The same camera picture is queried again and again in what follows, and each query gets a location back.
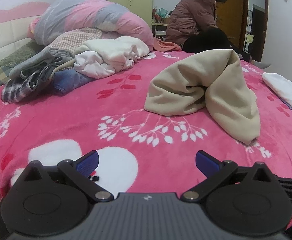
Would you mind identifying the folded white towel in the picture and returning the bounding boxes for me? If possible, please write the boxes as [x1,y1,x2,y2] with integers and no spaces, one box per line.
[262,73,292,110]

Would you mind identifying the pink grey rolled duvet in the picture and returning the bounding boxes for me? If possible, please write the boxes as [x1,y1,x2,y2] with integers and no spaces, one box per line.
[28,0,154,50]

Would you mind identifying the grey sweater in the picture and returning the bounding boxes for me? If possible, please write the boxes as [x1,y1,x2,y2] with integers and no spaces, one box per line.
[8,47,73,80]

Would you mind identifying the white pale pink garment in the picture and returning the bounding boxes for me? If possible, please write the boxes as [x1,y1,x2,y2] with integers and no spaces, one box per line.
[74,51,116,79]

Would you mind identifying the beige zip-up jacket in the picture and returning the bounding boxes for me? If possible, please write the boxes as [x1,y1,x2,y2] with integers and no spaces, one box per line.
[144,49,261,145]

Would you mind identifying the blue denim jeans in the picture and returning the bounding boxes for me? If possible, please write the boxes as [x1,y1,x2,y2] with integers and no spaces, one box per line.
[49,69,94,96]

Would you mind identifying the salmon orange cloth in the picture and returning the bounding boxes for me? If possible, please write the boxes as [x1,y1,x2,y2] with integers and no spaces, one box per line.
[154,37,182,53]

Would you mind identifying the white padded headboard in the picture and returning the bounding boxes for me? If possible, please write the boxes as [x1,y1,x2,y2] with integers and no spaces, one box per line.
[0,16,37,60]

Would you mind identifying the brown wooden door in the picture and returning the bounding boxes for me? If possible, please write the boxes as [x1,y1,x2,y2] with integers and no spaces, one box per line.
[217,0,248,49]

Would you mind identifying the plaid flannel shirt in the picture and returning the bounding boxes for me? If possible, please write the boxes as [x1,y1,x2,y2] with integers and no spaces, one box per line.
[1,62,75,104]

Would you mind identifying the olive green fuzzy cushion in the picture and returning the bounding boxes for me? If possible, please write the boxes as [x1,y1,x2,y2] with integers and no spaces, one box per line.
[0,41,45,68]

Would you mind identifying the person in mauve puffer coat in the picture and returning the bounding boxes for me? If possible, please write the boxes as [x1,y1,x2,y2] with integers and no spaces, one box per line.
[165,0,271,69]

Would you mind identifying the cream fleece garment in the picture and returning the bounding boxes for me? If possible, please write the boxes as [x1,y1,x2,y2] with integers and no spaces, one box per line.
[74,36,150,69]

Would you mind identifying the pink floral bed blanket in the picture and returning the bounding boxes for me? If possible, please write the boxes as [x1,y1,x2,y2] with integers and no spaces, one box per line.
[0,52,292,199]

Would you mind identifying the pink checkered knit blanket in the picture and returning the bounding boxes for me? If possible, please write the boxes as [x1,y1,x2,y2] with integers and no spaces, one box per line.
[48,27,103,55]

